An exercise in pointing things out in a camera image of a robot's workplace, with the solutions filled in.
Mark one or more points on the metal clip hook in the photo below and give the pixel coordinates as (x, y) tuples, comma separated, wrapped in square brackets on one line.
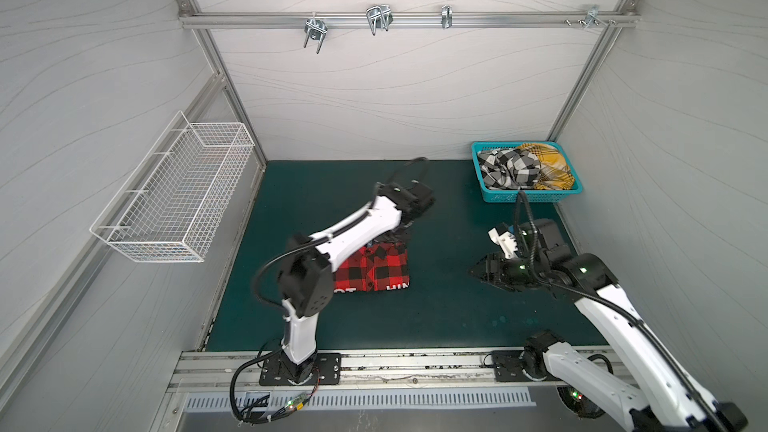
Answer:
[(446, 17)]

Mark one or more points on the white wire basket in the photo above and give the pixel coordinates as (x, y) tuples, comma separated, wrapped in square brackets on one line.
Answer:
[(169, 208)]

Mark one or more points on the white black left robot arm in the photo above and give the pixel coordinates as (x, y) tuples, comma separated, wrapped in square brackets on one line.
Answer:
[(306, 279)]

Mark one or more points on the metal u-bolt hook middle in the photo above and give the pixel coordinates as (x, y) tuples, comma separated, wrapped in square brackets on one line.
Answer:
[(379, 17)]

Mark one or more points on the metal u-bolt hook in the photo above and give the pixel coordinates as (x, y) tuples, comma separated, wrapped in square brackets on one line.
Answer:
[(379, 17), (315, 31)]

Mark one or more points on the aluminium horizontal rail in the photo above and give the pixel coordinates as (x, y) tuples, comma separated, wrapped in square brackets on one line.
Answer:
[(401, 20)]

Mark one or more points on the teal plastic basket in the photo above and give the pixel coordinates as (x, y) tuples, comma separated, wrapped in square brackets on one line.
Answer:
[(509, 196)]

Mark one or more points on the right aluminium corner post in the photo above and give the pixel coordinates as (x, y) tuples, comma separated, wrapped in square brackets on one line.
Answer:
[(605, 42)]

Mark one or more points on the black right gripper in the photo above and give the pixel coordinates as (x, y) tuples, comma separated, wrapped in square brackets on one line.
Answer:
[(501, 269)]

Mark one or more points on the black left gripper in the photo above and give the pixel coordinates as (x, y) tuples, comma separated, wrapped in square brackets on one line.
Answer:
[(386, 239)]

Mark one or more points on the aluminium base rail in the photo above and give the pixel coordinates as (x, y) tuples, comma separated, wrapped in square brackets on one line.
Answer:
[(360, 369)]

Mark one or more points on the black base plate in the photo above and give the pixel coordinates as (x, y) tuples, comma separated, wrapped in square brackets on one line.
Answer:
[(513, 366), (319, 368)]

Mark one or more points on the metal bracket hook right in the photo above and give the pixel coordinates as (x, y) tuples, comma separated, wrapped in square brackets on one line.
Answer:
[(591, 19)]

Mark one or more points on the yellow plaid shirt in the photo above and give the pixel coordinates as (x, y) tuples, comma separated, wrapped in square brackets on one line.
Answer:
[(554, 173)]

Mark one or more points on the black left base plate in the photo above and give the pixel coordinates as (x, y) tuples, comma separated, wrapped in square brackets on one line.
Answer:
[(319, 368)]

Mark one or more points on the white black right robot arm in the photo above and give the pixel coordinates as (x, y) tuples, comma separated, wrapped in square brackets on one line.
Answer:
[(663, 395)]

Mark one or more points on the red black plaid shirt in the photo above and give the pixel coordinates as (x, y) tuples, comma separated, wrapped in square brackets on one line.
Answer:
[(375, 268)]

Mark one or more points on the metal u-bolt hook left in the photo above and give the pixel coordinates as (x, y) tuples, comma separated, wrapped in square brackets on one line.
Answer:
[(315, 31)]

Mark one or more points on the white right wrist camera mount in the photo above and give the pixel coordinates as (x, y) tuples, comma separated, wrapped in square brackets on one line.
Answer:
[(502, 236)]

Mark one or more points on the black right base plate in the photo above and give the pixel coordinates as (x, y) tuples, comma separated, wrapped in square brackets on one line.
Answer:
[(513, 366)]

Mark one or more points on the black white checkered shirt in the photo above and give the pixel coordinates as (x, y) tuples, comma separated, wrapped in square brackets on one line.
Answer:
[(509, 169)]

